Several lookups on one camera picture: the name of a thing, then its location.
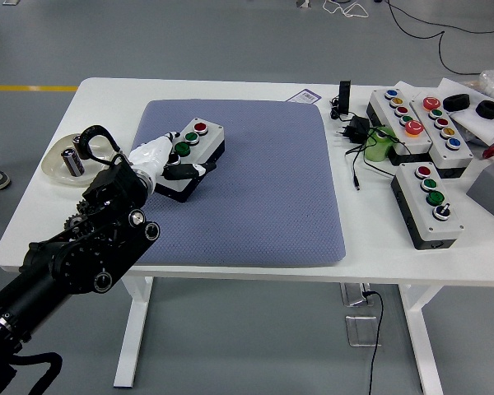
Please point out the grey four-button control box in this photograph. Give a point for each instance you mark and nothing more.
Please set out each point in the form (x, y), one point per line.
(416, 194)
(208, 142)

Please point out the blue-grey textured mat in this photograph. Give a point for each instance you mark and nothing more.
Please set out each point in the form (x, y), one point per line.
(251, 185)

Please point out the black power adapter plug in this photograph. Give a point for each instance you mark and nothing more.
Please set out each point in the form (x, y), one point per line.
(360, 125)

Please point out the purple-edged label card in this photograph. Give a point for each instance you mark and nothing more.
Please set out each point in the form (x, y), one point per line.
(304, 96)

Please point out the five-button box with orange-ringed mushroom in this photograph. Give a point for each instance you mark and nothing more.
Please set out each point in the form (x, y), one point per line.
(379, 102)

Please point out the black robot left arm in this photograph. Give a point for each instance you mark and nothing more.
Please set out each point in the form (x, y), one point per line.
(86, 255)

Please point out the green plastic cup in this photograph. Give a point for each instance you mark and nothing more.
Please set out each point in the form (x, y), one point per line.
(374, 152)

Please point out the white table leg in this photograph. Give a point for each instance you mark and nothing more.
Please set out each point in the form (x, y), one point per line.
(424, 349)
(133, 329)

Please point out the grey plastic box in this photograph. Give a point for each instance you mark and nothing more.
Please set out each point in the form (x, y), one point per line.
(487, 191)

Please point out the white foam sheet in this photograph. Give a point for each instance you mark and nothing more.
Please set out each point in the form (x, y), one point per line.
(479, 129)

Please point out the cream shallow dish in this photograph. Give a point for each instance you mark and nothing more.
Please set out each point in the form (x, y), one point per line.
(54, 169)

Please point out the five-button box with red mushroom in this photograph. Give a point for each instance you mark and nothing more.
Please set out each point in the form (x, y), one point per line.
(458, 159)

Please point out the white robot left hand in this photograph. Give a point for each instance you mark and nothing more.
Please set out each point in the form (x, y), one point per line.
(152, 155)

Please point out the small black upright device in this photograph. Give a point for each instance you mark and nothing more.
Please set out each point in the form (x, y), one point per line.
(344, 96)

